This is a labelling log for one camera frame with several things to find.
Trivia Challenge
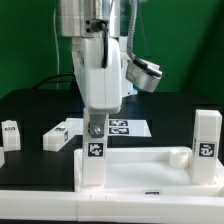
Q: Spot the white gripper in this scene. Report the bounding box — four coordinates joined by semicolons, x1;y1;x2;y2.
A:
72;38;122;138

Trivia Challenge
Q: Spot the white desk tabletop tray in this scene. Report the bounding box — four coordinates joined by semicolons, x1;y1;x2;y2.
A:
74;147;224;197

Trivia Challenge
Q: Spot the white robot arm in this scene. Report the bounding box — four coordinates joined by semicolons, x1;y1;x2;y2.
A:
59;0;122;138

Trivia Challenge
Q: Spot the white marker sheet with tags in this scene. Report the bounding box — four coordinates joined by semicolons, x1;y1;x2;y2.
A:
66;118;151;137

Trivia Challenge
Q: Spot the white left fence piece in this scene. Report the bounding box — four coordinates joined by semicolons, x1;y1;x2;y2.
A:
0;147;5;168

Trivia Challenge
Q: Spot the white front fence bar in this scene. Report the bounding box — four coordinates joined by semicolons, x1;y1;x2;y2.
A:
0;190;224;224

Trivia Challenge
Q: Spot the black cable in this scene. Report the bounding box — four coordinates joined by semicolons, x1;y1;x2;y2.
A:
31;73;76;90

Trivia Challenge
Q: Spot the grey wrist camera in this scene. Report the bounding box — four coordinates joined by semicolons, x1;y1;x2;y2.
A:
126;59;162;92

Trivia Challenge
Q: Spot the braided grey camera cable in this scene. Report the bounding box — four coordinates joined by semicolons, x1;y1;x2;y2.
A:
126;0;139;63

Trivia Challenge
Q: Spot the white cable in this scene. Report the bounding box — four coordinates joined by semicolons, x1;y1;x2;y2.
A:
53;8;62;90

